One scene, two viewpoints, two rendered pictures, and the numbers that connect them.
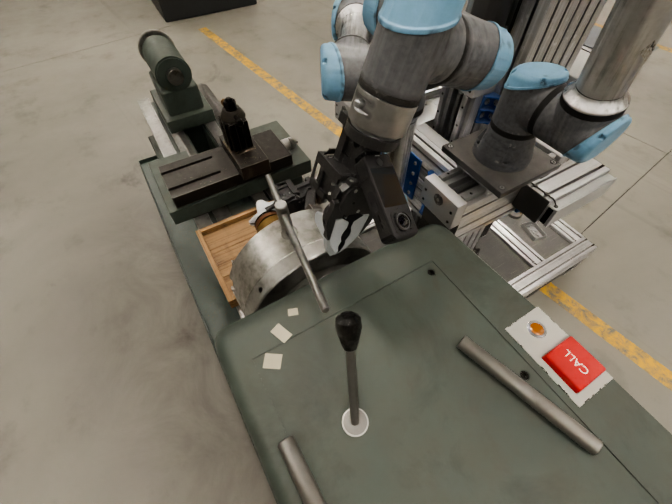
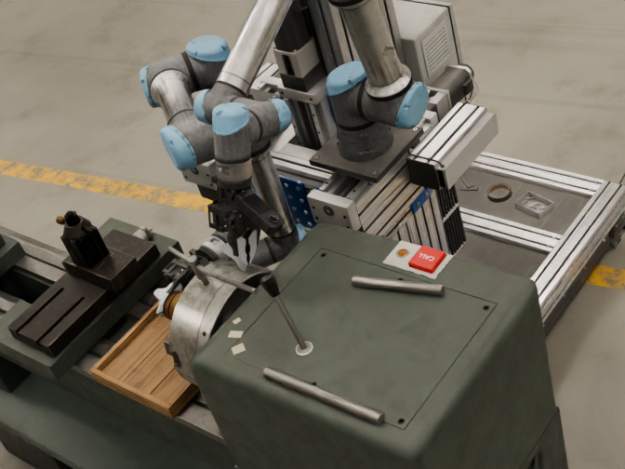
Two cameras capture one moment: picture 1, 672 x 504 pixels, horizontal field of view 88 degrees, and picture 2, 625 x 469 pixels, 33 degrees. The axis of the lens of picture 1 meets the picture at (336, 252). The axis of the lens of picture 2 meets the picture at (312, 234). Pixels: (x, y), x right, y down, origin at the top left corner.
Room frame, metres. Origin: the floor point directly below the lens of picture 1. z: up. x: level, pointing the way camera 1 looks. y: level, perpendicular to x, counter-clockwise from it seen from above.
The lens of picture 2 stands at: (-1.42, 0.15, 2.76)
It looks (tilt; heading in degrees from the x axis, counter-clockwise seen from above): 39 degrees down; 350
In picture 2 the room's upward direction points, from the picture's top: 18 degrees counter-clockwise
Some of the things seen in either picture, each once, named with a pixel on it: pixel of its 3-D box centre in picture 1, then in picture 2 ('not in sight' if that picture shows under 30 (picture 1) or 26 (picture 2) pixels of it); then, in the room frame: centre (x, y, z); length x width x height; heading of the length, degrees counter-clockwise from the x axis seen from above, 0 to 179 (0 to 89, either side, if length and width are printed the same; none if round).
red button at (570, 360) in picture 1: (572, 364); (427, 260); (0.17, -0.35, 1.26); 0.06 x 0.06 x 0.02; 31
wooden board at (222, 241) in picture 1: (266, 243); (175, 345); (0.68, 0.22, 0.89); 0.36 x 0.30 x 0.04; 121
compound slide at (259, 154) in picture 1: (244, 152); (101, 265); (0.99, 0.32, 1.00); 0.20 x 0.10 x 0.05; 31
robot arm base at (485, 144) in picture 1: (508, 138); (361, 128); (0.77, -0.45, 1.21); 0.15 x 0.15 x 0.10
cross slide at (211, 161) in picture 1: (227, 165); (85, 289); (0.98, 0.39, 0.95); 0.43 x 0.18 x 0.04; 121
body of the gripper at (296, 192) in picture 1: (298, 197); (192, 272); (0.69, 0.11, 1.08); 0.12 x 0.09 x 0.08; 121
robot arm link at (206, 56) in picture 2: not in sight; (210, 62); (1.20, -0.19, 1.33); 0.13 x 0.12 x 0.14; 86
